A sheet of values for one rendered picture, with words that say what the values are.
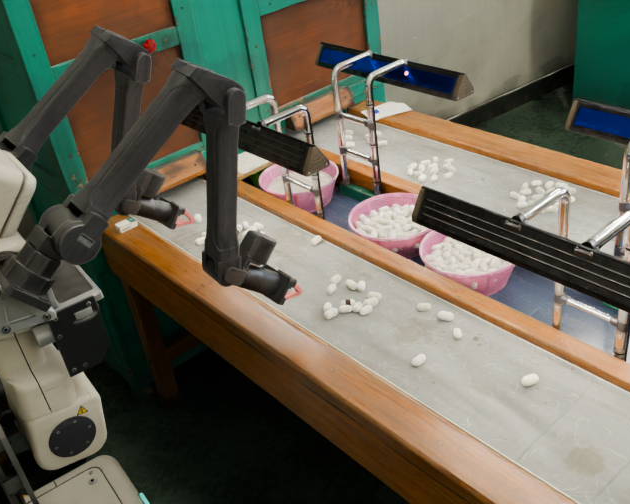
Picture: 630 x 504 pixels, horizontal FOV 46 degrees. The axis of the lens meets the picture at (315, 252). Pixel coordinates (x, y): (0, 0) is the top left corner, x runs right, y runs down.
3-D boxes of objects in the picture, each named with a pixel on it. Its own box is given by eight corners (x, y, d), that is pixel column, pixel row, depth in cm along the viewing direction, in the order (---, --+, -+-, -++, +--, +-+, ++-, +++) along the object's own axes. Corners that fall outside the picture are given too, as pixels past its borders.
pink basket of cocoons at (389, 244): (421, 274, 206) (419, 245, 201) (336, 258, 218) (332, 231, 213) (454, 226, 225) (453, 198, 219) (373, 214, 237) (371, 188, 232)
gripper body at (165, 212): (165, 198, 209) (143, 191, 204) (184, 208, 202) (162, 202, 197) (157, 219, 210) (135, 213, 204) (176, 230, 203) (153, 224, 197)
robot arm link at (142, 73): (109, 40, 175) (134, 54, 169) (130, 39, 179) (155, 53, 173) (98, 203, 195) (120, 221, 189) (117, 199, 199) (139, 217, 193)
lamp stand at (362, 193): (381, 211, 238) (369, 77, 214) (340, 193, 251) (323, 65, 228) (422, 188, 247) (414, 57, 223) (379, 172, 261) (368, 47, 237)
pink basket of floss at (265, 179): (337, 217, 238) (334, 191, 233) (256, 221, 243) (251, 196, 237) (344, 178, 260) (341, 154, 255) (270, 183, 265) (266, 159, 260)
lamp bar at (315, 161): (306, 178, 183) (302, 151, 179) (176, 123, 226) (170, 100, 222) (331, 166, 187) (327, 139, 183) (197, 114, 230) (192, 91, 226)
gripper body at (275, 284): (269, 264, 175) (247, 257, 169) (296, 280, 167) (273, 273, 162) (258, 289, 175) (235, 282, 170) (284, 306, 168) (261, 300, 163)
